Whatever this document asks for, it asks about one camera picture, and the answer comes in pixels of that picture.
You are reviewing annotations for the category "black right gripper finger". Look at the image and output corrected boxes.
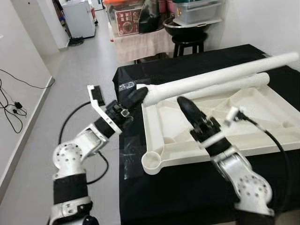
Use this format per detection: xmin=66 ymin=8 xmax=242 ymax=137
xmin=177 ymin=96 xmax=207 ymax=127

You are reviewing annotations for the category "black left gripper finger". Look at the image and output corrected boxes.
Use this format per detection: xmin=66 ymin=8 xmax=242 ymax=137
xmin=124 ymin=96 xmax=147 ymax=115
xmin=123 ymin=87 xmax=150 ymax=105

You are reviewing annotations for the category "white plastic table leg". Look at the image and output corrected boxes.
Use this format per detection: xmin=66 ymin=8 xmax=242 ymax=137
xmin=142 ymin=52 xmax=300 ymax=107
xmin=180 ymin=72 xmax=271 ymax=100

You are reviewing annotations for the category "crumpled clear tape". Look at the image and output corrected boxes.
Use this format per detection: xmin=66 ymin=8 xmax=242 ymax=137
xmin=117 ymin=81 xmax=139 ymax=93

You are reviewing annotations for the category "white plastic table top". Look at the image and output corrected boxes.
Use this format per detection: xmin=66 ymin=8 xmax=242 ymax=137
xmin=140 ymin=82 xmax=300 ymax=175

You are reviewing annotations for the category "beige table cover cloth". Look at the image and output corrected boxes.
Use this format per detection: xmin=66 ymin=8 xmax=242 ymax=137
xmin=112 ymin=30 xmax=175 ymax=63

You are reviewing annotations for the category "black tablecloth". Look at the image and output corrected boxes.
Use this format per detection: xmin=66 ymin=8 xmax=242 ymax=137
xmin=112 ymin=45 xmax=300 ymax=225

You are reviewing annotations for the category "red printed box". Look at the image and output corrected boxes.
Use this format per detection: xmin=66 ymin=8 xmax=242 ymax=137
xmin=115 ymin=9 xmax=141 ymax=36

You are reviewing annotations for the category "orange lid storage bin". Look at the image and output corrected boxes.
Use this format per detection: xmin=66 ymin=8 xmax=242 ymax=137
xmin=104 ymin=0 xmax=143 ymax=37

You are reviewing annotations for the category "black wok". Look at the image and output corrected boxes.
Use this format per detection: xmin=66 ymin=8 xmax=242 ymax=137
xmin=163 ymin=18 xmax=209 ymax=38

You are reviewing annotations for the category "white appliance cabinet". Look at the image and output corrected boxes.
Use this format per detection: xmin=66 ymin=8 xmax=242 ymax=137
xmin=61 ymin=0 xmax=97 ymax=39

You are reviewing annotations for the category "clear plastic storage box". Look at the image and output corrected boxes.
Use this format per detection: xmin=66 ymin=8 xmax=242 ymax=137
xmin=173 ymin=0 xmax=222 ymax=25

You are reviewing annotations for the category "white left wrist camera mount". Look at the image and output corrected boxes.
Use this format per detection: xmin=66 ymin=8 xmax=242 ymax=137
xmin=87 ymin=84 xmax=123 ymax=136

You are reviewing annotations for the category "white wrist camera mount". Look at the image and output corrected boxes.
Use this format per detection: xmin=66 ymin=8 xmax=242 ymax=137
xmin=199 ymin=105 xmax=244 ymax=150
xmin=87 ymin=84 xmax=123 ymax=136

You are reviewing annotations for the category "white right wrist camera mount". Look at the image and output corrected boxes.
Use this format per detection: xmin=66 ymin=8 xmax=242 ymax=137
xmin=199 ymin=105 xmax=244 ymax=150

